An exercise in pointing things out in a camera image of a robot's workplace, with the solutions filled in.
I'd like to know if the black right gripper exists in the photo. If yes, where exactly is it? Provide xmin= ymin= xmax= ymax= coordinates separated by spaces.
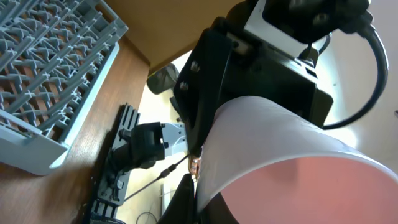
xmin=173 ymin=17 xmax=333 ymax=156

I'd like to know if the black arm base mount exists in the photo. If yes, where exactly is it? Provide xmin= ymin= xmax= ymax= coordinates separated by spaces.
xmin=81 ymin=103 xmax=140 ymax=223

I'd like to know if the black camera cable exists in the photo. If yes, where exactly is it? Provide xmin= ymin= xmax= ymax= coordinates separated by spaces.
xmin=322 ymin=18 xmax=389 ymax=131

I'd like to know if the grey plastic dishwasher rack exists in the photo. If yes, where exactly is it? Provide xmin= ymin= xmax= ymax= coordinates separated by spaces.
xmin=1 ymin=0 xmax=128 ymax=175

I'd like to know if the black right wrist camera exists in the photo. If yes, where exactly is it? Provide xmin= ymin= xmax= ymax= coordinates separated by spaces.
xmin=244 ymin=0 xmax=371 ymax=58

